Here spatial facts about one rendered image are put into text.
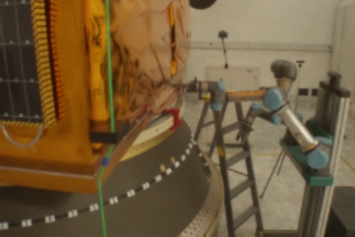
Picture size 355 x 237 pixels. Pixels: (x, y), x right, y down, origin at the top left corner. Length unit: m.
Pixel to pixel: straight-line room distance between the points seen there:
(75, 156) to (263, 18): 8.43
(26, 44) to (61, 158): 0.28
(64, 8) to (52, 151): 0.34
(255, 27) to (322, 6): 2.02
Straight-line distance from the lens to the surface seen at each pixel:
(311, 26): 9.26
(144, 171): 1.28
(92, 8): 0.67
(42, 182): 0.82
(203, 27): 8.80
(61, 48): 0.66
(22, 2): 0.66
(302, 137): 1.74
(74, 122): 0.69
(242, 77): 4.90
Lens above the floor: 2.15
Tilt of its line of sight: 15 degrees down
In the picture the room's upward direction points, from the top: straight up
